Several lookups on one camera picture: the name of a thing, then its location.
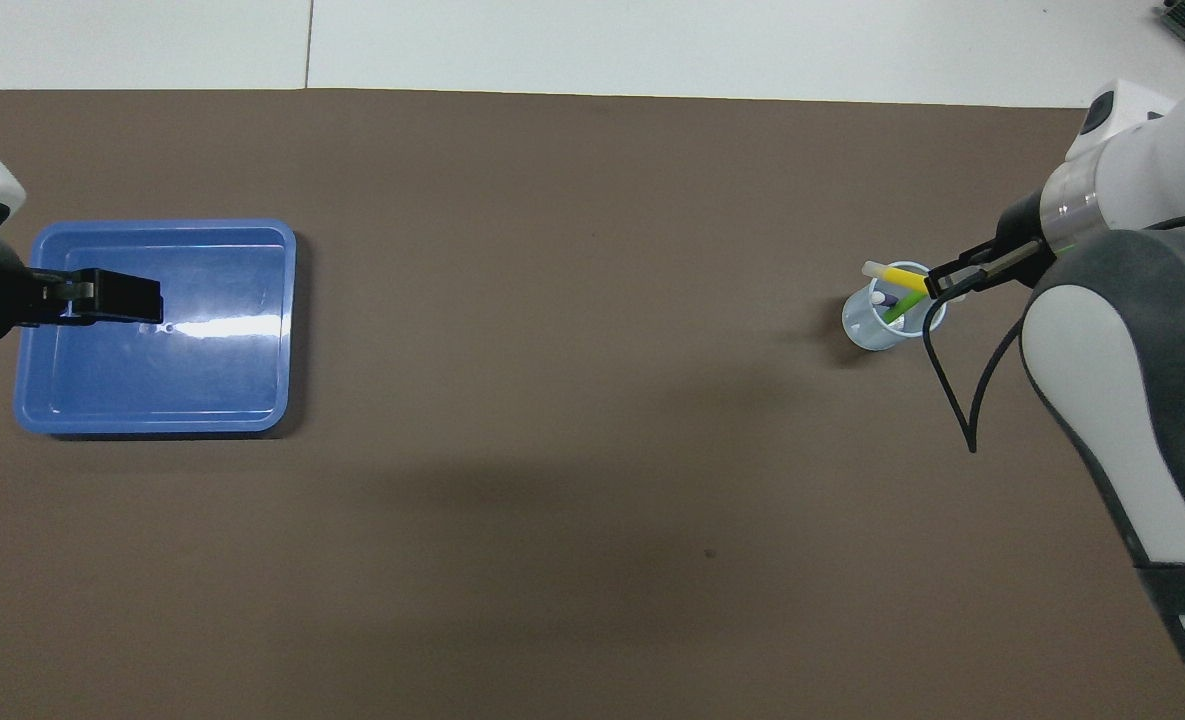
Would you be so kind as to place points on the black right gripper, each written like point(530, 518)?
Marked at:
point(1024, 225)

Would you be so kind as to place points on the yellow pen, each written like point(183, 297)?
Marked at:
point(897, 275)

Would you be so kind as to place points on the purple pen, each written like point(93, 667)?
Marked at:
point(882, 298)

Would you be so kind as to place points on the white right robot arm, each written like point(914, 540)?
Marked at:
point(1132, 400)

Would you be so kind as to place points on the blue plastic tray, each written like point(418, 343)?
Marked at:
point(202, 380)

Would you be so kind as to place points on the green pen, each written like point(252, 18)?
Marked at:
point(902, 308)

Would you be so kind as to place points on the clear plastic cup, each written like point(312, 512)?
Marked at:
point(867, 335)

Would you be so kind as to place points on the brown table mat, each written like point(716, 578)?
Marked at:
point(552, 500)

